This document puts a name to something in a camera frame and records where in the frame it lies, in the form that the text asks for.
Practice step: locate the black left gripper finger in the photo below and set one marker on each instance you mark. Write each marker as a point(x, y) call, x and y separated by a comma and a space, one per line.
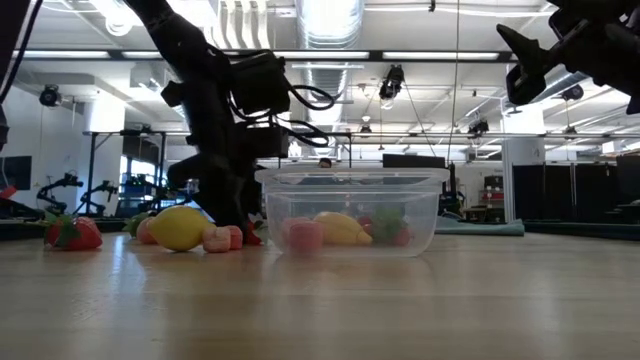
point(225, 210)

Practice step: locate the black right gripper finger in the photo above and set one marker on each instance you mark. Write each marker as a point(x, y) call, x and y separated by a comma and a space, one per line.
point(525, 85)
point(527, 52)

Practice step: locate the pink toy raspberry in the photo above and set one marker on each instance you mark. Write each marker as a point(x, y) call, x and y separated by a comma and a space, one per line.
point(216, 240)
point(306, 237)
point(287, 225)
point(236, 237)

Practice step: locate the small red fruit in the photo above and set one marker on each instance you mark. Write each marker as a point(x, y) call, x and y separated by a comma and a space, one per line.
point(252, 236)

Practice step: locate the yellow toy lemon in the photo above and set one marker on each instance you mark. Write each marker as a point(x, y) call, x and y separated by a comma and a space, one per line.
point(180, 229)

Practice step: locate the pink toy peach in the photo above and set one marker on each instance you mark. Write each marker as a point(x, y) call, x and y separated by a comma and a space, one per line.
point(145, 232)

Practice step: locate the yellow toy banana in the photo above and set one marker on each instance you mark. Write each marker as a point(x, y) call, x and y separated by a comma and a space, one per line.
point(340, 227)

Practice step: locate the red cherry with stem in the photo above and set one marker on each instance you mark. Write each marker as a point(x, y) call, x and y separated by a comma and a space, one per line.
point(365, 222)

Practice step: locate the clear plastic tupperware container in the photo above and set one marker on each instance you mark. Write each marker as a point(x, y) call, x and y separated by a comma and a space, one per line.
point(425, 200)

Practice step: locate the red strawberry with green leaves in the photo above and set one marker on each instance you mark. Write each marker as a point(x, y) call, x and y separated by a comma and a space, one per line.
point(82, 235)
point(387, 222)

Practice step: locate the black background robot arm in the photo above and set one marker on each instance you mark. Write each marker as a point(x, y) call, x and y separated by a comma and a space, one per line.
point(105, 189)
point(67, 181)

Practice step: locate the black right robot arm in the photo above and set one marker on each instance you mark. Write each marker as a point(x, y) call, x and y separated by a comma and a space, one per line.
point(600, 6)

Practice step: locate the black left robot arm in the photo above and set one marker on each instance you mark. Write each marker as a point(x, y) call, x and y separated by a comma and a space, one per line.
point(190, 50)

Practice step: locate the round black ceiling device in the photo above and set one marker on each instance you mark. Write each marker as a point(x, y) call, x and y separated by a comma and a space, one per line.
point(573, 93)
point(50, 95)

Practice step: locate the white building column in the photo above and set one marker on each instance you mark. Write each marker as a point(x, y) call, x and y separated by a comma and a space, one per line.
point(522, 150)

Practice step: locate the black left wrist motor box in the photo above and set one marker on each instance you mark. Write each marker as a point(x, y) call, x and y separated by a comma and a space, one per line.
point(260, 82)

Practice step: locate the fluorescent ceiling light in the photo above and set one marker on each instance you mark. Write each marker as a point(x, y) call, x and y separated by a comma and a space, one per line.
point(325, 54)
point(142, 54)
point(440, 55)
point(60, 54)

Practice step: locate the small strawberry with green leaves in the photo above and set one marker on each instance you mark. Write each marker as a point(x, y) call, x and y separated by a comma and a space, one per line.
point(134, 224)

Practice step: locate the person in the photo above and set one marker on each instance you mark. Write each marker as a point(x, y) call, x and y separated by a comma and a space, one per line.
point(325, 163)

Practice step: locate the black partition panels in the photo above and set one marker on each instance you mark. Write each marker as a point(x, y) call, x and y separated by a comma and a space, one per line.
point(560, 192)

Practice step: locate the black desk monitor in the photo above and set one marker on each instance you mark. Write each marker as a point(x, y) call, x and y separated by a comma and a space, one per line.
point(412, 161)

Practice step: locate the teal cloth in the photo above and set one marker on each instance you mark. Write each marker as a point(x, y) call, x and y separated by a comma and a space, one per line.
point(480, 227)

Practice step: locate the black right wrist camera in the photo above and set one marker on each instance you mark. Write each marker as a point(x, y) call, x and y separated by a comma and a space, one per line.
point(567, 25)

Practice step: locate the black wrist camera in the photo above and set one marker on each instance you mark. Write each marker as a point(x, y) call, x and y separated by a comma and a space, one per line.
point(265, 141)
point(567, 25)

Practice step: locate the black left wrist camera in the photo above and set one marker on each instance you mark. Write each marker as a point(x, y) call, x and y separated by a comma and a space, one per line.
point(265, 141)

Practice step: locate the black metal frame stand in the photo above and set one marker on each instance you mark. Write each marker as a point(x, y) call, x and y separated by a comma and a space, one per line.
point(91, 170)

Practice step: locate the black ceiling-hung camera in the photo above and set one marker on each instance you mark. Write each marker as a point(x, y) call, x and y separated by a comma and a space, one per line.
point(392, 82)

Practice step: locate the black table edge rail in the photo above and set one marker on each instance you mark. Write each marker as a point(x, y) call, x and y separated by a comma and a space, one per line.
point(575, 231)

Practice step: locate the silver ceiling air duct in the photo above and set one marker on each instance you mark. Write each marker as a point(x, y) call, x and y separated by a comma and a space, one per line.
point(330, 25)

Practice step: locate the dark wall monitor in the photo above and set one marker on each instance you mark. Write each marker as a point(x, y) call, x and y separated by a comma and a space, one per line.
point(15, 172)

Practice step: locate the black rig post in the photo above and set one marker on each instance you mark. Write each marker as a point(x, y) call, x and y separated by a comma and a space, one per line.
point(12, 30)

